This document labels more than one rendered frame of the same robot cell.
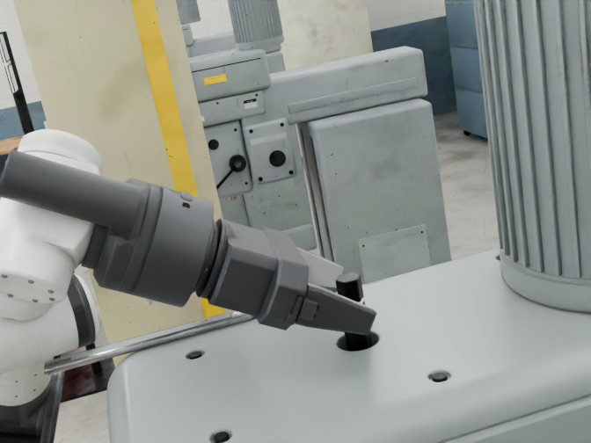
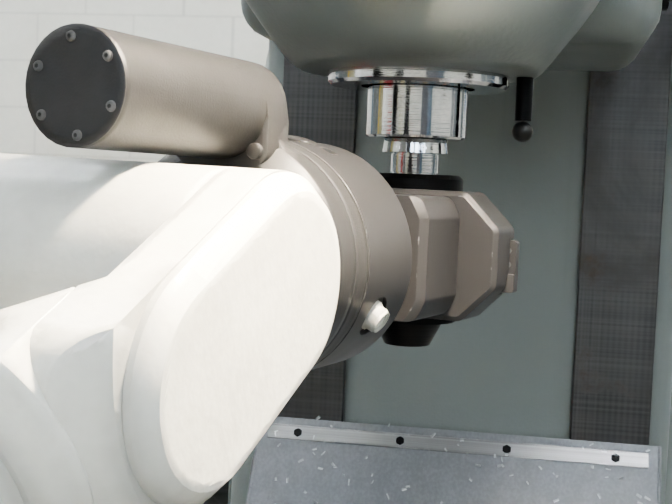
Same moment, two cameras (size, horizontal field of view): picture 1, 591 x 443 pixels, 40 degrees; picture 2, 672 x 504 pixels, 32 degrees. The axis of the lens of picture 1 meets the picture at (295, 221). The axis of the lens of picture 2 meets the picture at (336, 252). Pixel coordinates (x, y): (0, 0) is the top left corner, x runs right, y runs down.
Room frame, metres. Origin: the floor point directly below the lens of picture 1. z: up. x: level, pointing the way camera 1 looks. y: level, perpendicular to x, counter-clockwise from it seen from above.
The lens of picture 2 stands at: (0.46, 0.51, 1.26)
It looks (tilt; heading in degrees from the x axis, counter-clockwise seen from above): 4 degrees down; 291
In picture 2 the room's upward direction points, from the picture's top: 2 degrees clockwise
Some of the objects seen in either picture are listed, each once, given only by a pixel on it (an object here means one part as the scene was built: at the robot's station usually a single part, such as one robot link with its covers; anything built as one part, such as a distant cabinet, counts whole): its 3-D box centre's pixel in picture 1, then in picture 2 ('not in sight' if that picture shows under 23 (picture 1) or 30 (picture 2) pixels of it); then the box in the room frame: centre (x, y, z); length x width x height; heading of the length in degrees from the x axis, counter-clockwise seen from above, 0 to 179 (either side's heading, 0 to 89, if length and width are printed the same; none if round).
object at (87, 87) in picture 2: not in sight; (155, 223); (0.65, 0.17, 1.24); 0.11 x 0.11 x 0.11; 86
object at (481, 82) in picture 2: not in sight; (418, 79); (0.63, -0.03, 1.31); 0.09 x 0.09 x 0.01
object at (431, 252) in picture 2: not in sight; (329, 258); (0.64, 0.06, 1.23); 0.13 x 0.12 x 0.10; 176
